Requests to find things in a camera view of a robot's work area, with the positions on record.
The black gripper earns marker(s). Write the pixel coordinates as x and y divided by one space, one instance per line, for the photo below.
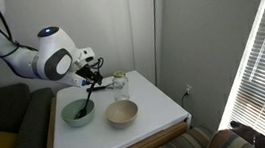
85 72

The gold metal jar lid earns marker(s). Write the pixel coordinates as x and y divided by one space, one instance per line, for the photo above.
119 74

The black ladle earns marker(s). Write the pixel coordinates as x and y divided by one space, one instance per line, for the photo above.
82 112

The green bowl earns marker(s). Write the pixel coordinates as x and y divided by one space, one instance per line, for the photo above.
69 119

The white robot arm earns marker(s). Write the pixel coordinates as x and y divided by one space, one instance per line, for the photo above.
50 59

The clear glass jar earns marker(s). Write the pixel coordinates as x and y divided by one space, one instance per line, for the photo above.
121 88

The beige bowl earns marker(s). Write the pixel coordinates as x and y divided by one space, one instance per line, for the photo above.
122 113

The thin metal stand pole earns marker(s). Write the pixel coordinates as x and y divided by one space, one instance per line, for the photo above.
154 31

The dark grey armchair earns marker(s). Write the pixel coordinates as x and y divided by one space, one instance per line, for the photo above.
28 129

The white table board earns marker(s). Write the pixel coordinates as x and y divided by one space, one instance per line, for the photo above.
147 144

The striped sofa back cushion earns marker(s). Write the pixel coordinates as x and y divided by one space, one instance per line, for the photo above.
227 142

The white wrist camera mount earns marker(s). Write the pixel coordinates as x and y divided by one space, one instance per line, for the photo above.
73 80

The white wall outlet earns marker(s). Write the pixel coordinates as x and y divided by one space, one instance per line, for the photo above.
188 89

